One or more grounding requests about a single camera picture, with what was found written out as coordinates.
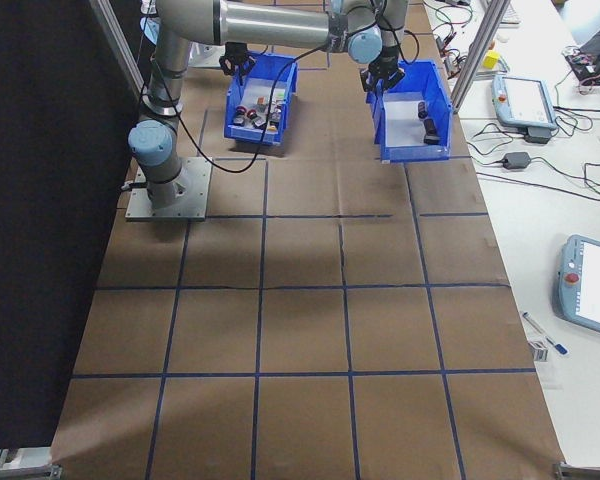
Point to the blue bin with buttons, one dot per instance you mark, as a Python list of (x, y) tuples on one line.
[(252, 136)]

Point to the blue bin with capacitors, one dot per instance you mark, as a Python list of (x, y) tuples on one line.
[(415, 154)]

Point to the black robot base plug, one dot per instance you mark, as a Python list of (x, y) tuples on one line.
[(130, 186)]

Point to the pile of push-button switches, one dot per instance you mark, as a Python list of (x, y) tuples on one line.
[(252, 92)]

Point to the orange and white push button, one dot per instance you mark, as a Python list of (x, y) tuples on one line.
[(260, 102)]

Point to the green and white push button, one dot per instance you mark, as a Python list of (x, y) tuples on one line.
[(279, 94)]

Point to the red mushroom button black body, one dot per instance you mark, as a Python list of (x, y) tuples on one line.
[(241, 113)]

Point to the yellow push button black body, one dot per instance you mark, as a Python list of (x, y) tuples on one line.
[(276, 120)]

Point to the small barcode label box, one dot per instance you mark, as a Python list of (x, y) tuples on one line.
[(540, 351)]

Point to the small black capacitor white print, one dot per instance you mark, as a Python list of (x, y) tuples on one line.
[(422, 109)]

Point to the black usb hub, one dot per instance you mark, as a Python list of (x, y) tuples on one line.
[(438, 41), (450, 62)]

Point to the dark brown capacitor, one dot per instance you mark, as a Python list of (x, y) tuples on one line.
[(429, 125)]

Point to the black cylindrical capacitor grey stripe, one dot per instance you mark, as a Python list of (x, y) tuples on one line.
[(432, 139)]

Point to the yellow cube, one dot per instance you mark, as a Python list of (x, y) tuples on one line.
[(490, 59)]

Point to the grey blue teach pendant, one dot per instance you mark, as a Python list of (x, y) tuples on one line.
[(595, 285), (522, 100)]

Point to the black power adapter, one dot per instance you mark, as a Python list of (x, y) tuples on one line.
[(517, 160)]

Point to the white pen blue cap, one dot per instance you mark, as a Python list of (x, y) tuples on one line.
[(555, 345)]

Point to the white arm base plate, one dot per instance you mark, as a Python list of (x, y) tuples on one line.
[(195, 200), (207, 57)]

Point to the white push button switch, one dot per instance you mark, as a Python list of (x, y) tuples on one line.
[(276, 106)]

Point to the aluminium profile post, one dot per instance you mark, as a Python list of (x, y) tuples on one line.
[(480, 50)]

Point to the aluminium frame bar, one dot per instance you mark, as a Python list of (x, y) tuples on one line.
[(117, 47), (20, 472), (580, 472)]

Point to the black frame cover cloth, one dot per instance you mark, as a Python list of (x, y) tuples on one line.
[(40, 200)]

